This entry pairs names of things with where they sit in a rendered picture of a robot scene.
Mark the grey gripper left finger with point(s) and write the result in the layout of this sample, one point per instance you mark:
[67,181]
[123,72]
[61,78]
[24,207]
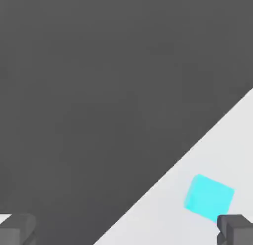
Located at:
[15,231]

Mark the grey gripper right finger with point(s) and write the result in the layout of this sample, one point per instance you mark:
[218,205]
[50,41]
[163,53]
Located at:
[237,232]

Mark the small cyan cube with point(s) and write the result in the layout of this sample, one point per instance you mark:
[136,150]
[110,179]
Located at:
[209,197]

